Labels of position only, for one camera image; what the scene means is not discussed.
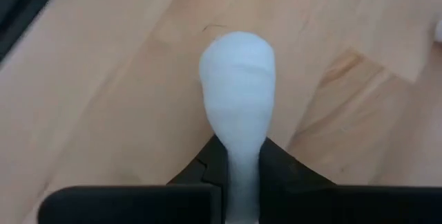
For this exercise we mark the black metal table frame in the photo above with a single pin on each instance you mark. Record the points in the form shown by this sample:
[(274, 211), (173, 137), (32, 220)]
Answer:
[(34, 1)]

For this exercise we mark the white gauze roll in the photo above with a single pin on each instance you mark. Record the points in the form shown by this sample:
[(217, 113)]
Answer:
[(238, 85)]

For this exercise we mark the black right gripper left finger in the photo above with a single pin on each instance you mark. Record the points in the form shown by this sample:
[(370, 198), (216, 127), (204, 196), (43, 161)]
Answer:
[(138, 203)]

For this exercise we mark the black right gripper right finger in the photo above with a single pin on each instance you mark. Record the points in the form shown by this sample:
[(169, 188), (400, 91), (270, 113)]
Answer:
[(328, 203)]

